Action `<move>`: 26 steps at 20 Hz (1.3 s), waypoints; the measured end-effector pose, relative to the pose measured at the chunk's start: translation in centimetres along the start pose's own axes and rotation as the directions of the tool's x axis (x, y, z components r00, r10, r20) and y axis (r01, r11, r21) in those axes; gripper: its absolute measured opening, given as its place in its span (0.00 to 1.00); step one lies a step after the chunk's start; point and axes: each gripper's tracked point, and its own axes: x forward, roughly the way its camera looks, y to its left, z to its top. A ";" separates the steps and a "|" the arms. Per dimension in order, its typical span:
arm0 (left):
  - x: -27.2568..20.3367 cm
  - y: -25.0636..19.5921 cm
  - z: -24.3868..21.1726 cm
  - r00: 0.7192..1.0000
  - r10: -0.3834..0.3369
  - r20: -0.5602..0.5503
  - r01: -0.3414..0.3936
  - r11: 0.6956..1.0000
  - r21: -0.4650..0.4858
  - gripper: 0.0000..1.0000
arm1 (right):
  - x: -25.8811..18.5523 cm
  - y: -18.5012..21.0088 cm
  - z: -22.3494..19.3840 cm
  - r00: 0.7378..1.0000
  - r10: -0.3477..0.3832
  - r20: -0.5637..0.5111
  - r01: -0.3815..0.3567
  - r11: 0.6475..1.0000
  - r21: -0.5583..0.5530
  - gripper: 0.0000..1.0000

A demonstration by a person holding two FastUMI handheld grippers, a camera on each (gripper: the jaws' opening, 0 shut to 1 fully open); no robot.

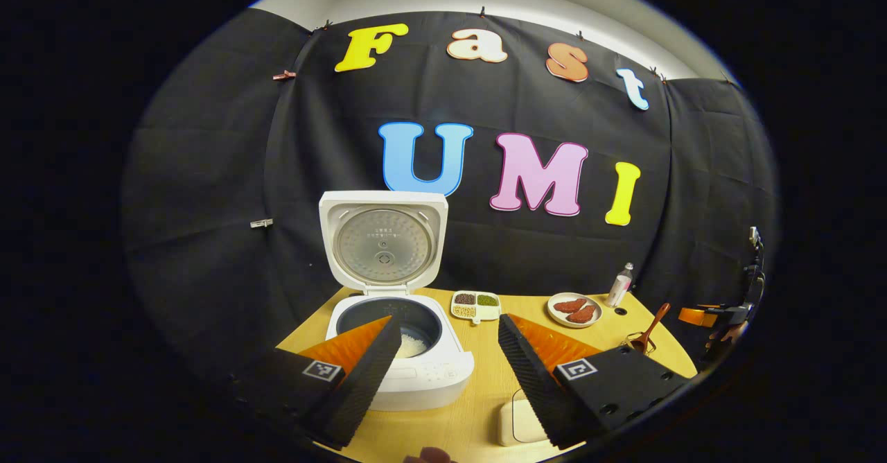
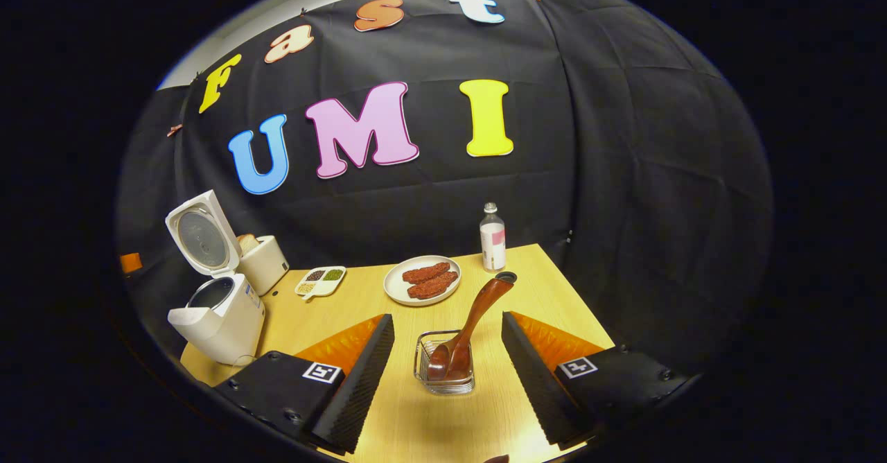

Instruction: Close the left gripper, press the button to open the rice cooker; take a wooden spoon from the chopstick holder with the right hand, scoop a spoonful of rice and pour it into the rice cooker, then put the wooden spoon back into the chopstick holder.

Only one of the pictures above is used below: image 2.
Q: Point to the white toaster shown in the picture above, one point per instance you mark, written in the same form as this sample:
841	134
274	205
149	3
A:
267	265

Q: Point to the black backdrop cloth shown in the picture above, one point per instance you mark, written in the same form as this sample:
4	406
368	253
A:
624	172

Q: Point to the toasted bread slice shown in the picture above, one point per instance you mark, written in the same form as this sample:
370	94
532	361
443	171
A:
248	243

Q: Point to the white rice cooker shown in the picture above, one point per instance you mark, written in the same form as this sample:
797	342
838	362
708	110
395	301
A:
229	317

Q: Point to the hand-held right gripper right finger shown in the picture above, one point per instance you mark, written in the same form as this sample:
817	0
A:
530	387

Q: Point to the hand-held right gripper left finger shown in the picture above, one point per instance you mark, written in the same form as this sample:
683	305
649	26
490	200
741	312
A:
353	387

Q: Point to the brown wooden spoon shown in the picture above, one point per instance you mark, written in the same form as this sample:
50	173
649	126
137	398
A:
478	314

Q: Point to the white round plate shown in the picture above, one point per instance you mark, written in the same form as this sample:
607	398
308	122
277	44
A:
396	288

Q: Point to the black desk grommet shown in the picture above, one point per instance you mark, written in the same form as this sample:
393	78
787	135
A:
506	277

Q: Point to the white divided grain dish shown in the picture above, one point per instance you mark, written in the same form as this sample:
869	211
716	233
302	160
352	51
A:
320	281

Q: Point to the clear bottle with pink label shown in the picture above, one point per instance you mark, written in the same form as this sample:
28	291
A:
493	241

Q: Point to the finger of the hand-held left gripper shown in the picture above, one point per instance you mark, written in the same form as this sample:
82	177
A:
130	263

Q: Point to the red meat piece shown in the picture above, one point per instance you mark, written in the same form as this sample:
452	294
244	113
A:
426	272
435	287

